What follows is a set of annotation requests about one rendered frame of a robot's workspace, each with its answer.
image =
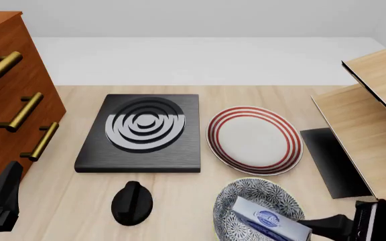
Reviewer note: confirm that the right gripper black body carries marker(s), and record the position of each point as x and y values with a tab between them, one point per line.
364	223

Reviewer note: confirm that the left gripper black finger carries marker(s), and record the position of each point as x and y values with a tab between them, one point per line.
10	180

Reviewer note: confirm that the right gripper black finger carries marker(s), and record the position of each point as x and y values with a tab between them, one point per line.
333	224

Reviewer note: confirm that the cream cheese box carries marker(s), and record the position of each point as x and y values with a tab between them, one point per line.
270	221

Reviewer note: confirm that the blue patterned bowl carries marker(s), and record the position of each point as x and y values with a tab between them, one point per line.
263	190

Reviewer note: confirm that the flat black stove plate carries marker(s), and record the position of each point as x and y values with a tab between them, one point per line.
92	155

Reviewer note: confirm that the pale wooden shelf rack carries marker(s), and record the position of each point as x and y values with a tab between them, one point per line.
360	130

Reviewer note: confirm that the white plate with red rings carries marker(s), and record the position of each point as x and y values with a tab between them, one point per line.
253	143

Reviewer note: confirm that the round black stove knob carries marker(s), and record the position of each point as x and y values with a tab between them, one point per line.
131	206

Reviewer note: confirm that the wooden cabinet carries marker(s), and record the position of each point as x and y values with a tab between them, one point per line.
2	37

